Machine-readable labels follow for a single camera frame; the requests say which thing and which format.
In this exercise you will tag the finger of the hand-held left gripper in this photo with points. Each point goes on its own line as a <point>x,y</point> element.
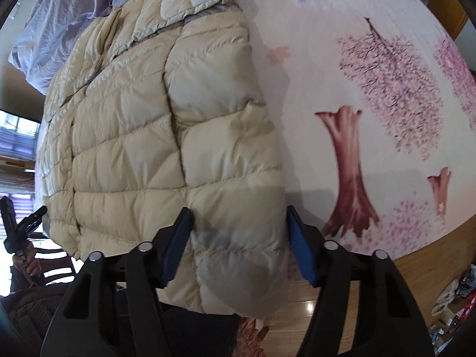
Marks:
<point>35,218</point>

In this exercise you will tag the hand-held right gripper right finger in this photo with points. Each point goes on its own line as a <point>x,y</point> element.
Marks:
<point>302,253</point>

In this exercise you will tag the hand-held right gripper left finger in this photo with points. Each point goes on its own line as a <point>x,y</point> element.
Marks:
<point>177,247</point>

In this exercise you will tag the beige quilted down jacket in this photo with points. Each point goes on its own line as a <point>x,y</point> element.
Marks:
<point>148,137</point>

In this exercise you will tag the person's left hand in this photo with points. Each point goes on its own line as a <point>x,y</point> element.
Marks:
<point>31,266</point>

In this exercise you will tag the dark wooden chair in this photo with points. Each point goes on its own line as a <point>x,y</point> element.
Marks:
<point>55,264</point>

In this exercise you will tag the glass window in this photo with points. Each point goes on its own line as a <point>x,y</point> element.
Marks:
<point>16,141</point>

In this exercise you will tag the person's dark pants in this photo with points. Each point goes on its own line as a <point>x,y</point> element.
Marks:
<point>186,331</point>

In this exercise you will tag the pink slipper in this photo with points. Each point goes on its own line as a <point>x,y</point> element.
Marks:
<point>253,338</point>

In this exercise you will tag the white knitted slipper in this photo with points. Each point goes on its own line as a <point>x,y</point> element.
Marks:
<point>446,295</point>

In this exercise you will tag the pile of small boxes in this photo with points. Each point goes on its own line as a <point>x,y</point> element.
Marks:
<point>459,312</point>

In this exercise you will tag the floral printed bed sheet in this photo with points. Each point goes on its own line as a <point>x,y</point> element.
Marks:
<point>316,63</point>

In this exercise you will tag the large lavender pillow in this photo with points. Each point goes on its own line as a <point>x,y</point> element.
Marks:
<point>55,26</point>

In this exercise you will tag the wooden door frame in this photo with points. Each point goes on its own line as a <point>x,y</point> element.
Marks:
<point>452,18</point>

